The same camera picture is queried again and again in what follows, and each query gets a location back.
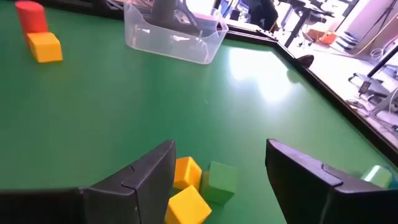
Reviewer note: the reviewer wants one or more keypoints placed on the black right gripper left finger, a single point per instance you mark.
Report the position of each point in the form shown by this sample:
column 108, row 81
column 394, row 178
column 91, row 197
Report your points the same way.
column 146, row 174

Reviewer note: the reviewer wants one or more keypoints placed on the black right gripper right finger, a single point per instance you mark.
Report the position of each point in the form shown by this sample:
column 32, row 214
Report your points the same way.
column 304, row 193

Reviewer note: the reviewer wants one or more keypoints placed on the yellow cube block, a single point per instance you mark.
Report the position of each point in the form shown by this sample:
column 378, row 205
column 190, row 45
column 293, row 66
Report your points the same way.
column 188, row 172
column 188, row 207
column 45, row 48

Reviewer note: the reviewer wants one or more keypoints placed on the green cube block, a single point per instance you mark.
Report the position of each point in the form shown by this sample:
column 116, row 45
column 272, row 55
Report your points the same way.
column 219, row 183

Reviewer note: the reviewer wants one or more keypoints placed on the red cylinder block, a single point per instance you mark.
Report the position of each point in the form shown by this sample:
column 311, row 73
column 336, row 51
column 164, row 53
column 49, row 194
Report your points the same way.
column 31, row 17

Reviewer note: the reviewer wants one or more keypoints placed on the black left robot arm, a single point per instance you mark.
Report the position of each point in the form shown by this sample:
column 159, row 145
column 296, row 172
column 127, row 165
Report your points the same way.
column 164, row 11

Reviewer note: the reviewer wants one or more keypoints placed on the clear plastic bin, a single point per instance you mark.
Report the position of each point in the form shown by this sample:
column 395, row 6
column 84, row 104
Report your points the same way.
column 174, row 46

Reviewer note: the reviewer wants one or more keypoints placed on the black table clamp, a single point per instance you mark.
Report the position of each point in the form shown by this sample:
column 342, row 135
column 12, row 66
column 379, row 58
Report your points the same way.
column 307, row 60

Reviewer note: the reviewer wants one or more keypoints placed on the orange object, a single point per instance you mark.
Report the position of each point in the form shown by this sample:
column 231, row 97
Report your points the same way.
column 326, row 37

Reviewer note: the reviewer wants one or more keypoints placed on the person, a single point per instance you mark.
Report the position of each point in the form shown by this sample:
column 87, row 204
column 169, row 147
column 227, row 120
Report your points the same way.
column 264, row 14

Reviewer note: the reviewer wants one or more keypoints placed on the black table frame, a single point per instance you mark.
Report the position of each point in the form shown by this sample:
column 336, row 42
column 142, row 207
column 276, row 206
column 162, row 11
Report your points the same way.
column 357, row 119

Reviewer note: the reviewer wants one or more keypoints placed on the black desk frame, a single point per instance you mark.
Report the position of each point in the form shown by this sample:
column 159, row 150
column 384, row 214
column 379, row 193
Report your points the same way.
column 294, row 31

